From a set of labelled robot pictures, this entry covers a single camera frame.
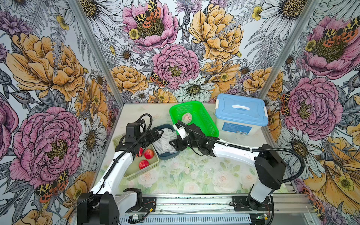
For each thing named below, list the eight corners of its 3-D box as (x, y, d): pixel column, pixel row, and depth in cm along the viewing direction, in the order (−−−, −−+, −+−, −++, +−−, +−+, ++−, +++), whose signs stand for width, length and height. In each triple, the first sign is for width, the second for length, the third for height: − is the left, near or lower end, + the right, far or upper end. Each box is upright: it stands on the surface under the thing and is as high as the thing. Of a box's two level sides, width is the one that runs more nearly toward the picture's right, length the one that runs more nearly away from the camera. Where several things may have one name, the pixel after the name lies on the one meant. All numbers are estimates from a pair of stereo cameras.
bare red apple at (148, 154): (144, 159, 90) (143, 156, 87) (146, 152, 93) (144, 149, 90) (153, 159, 90) (152, 156, 87) (154, 152, 93) (153, 149, 90)
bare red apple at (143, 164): (139, 169, 86) (137, 167, 83) (140, 162, 89) (139, 160, 86) (148, 169, 86) (147, 167, 83) (149, 162, 89) (148, 160, 86)
